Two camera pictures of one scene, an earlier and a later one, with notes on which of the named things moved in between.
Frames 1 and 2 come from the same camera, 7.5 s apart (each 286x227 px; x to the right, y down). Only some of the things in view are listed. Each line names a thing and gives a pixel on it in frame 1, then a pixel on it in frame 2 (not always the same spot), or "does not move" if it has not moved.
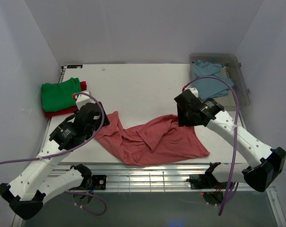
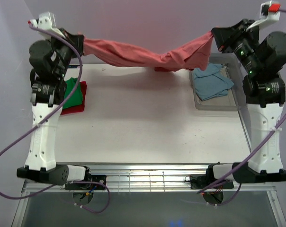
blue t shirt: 210,87 does not move
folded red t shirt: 83,87 does not move
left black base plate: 99,181 does not move
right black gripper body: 184,119 to 239,40
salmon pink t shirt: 157,140 to 192,53
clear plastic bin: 235,73 does not move
